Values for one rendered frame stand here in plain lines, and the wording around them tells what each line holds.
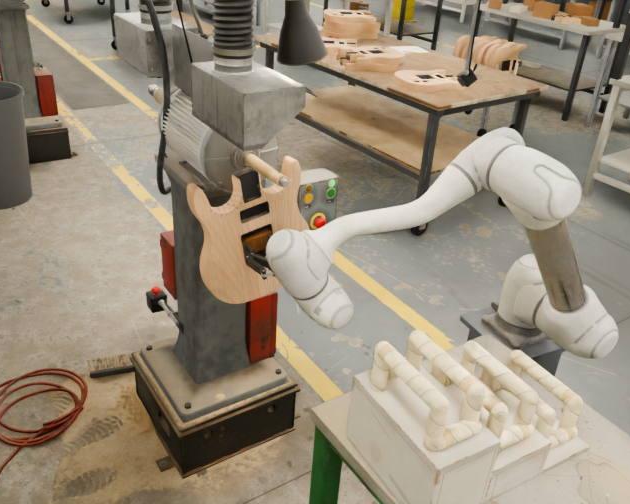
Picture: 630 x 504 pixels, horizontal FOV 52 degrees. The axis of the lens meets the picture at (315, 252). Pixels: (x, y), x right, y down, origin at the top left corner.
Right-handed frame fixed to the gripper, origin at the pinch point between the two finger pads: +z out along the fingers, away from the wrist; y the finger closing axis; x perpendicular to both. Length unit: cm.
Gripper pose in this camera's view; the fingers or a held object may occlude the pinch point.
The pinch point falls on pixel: (258, 244)
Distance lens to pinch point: 183.4
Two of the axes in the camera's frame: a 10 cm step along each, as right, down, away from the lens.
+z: -5.5, -4.3, 7.1
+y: 8.3, -3.6, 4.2
